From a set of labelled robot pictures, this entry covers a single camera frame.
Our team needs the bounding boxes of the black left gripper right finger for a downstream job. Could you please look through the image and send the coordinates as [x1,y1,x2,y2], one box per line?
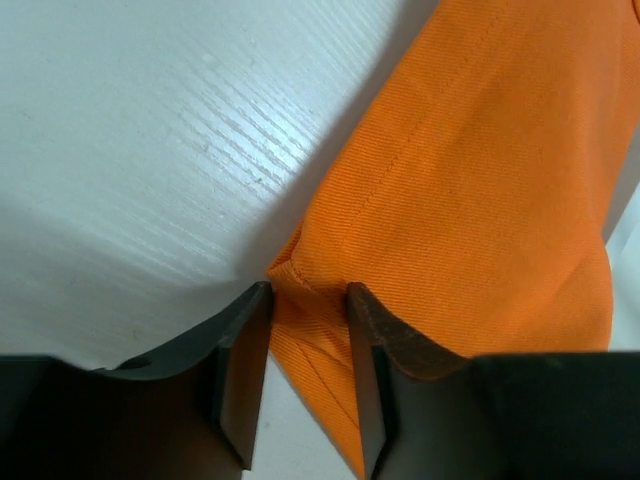
[346,283,500,479]

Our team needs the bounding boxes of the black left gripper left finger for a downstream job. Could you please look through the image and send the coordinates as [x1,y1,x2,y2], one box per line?
[49,280,274,480]

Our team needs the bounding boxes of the orange trousers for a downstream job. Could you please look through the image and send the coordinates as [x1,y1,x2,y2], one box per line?
[268,1,639,475]

